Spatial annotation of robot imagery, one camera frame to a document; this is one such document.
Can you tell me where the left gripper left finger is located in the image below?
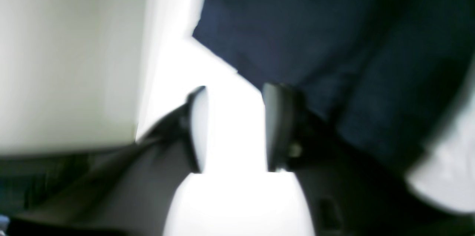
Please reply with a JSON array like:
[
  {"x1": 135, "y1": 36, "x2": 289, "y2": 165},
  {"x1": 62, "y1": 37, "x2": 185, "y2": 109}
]
[{"x1": 7, "y1": 86, "x2": 208, "y2": 236}]

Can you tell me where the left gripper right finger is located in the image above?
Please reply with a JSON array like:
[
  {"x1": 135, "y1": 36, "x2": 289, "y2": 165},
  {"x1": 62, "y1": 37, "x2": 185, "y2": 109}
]
[{"x1": 262, "y1": 83, "x2": 474, "y2": 236}]

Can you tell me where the black T-shirt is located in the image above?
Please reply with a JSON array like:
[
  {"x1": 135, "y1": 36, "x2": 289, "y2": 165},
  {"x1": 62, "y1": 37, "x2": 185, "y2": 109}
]
[{"x1": 193, "y1": 0, "x2": 474, "y2": 171}]

